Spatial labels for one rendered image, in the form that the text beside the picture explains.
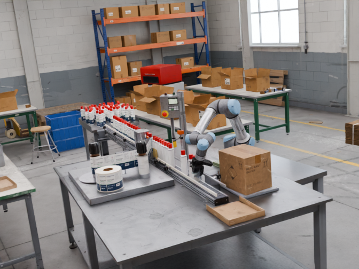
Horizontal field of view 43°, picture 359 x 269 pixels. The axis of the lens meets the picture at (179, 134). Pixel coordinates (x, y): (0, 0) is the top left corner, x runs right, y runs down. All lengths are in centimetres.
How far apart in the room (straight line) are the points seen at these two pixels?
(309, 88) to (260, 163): 704
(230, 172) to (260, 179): 22
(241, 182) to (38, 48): 837
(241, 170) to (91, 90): 852
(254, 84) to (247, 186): 486
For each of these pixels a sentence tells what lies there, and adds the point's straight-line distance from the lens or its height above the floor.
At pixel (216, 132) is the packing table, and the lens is 545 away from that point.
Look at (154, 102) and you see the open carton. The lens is 662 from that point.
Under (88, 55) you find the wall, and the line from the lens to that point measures 1137.
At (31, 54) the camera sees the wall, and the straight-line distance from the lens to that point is 1096.
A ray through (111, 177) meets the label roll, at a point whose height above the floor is 99.
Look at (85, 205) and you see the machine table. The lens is 344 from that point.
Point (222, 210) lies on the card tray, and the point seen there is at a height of 83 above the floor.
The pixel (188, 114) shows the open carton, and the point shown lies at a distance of 590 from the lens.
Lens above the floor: 206
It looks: 14 degrees down
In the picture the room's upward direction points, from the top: 5 degrees counter-clockwise
